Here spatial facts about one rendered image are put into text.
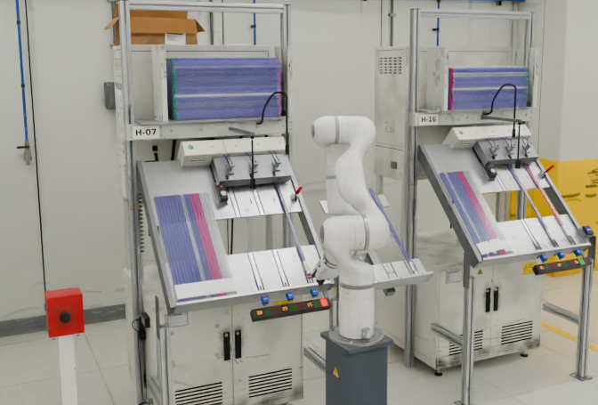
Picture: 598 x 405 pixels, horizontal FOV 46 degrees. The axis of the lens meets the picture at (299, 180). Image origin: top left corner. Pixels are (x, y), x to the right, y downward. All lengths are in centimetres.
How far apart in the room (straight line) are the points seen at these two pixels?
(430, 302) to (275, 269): 110
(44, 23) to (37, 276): 153
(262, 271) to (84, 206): 194
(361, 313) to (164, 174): 116
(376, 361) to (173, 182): 121
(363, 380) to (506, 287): 167
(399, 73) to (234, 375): 178
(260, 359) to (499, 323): 138
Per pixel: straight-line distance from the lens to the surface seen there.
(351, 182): 241
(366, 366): 247
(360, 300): 240
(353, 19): 516
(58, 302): 282
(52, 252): 467
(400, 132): 386
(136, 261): 325
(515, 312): 408
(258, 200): 314
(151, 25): 344
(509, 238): 360
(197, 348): 322
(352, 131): 250
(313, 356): 332
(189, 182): 313
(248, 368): 334
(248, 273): 292
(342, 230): 233
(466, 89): 380
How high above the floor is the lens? 162
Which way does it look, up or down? 9 degrees down
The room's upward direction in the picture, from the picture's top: straight up
